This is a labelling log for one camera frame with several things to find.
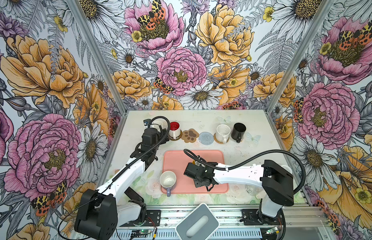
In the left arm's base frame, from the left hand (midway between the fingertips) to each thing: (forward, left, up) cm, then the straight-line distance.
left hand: (159, 135), depth 86 cm
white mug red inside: (+10, -7, -9) cm, 16 cm away
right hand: (-22, -24, -14) cm, 36 cm away
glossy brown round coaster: (+10, -9, -17) cm, 21 cm away
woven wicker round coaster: (+5, -37, -16) cm, 41 cm away
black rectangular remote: (-28, +12, -16) cm, 35 cm away
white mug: (+12, -40, -14) cm, 44 cm away
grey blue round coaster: (+10, -29, -17) cm, 35 cm away
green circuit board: (-44, +7, -18) cm, 48 cm away
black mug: (+9, -49, -10) cm, 51 cm away
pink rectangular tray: (-8, -8, -17) cm, 20 cm away
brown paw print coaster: (+11, -17, -16) cm, 26 cm away
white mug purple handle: (-20, -5, -16) cm, 26 cm away
